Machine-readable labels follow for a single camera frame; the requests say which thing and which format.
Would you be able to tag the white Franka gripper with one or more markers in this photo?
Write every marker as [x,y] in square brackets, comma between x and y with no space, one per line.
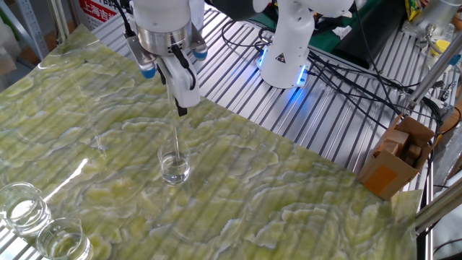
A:
[180,90]

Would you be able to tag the clear glass stirring rod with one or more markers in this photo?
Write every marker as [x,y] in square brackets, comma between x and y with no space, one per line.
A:
[175,141]

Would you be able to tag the silver second robot arm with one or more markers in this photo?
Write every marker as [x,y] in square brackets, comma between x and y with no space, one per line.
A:
[440,12]

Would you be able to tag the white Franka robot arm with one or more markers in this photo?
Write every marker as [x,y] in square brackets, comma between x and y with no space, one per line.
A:
[288,43]

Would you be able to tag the small glass beaker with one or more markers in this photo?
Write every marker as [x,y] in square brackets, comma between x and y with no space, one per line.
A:
[175,173]

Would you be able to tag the large glass beaker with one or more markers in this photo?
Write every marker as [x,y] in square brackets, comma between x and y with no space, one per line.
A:
[25,216]
[63,245]

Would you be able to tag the grey wrist device blue cap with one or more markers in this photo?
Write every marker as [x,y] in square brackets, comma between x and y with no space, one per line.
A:
[198,45]
[142,57]

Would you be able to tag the green marble pattern mat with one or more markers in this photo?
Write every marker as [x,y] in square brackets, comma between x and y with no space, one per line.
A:
[252,198]

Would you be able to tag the red white sign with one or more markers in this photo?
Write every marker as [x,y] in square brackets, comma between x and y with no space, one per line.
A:
[95,11]

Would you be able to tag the thin metal pole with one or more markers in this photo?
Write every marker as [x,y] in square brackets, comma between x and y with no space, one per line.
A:
[59,21]

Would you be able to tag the dark green cutting mat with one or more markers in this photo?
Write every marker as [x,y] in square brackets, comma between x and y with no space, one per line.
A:
[325,39]

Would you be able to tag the grey perforated shelf upright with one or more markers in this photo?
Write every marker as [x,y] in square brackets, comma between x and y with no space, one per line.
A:
[32,29]

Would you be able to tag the crumpled white paper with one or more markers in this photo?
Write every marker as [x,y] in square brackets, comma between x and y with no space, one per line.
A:
[342,31]

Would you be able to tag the black foam roll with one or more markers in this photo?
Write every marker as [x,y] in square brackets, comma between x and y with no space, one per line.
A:
[364,39]

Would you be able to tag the wooden block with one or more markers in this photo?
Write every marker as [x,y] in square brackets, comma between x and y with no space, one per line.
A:
[397,136]
[413,151]
[390,147]

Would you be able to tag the brown cardboard box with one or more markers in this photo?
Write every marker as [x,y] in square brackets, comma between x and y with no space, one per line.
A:
[386,177]

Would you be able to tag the yellow green snack bag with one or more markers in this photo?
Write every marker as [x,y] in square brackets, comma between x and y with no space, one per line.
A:
[413,9]

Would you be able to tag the aluminium pole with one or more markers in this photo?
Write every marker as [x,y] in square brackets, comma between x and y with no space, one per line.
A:
[438,209]
[433,74]

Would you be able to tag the yellow cap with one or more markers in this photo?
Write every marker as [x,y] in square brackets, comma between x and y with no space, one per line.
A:
[441,47]

